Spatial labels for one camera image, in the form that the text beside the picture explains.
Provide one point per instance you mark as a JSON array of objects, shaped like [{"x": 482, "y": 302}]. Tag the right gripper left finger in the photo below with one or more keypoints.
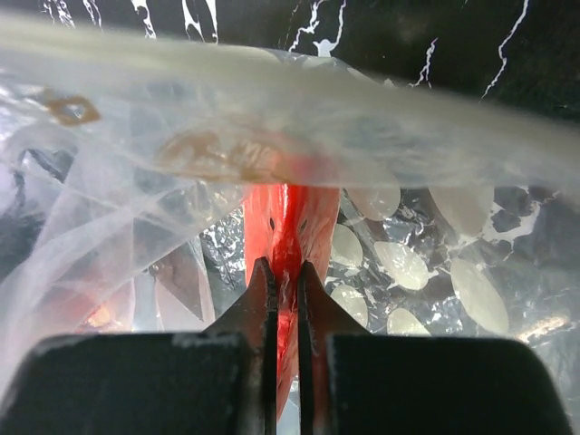
[{"x": 252, "y": 320}]

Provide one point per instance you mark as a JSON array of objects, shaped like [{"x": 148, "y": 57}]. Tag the fake watermelon slice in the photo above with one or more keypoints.
[{"x": 288, "y": 225}]

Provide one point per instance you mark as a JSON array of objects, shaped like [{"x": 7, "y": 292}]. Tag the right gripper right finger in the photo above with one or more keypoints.
[{"x": 319, "y": 317}]

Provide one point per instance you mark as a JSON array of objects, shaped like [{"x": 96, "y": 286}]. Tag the clear zip top bag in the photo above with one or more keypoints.
[{"x": 125, "y": 163}]

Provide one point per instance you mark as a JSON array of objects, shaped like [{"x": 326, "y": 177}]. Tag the fake spotted mushroom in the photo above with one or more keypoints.
[{"x": 410, "y": 262}]

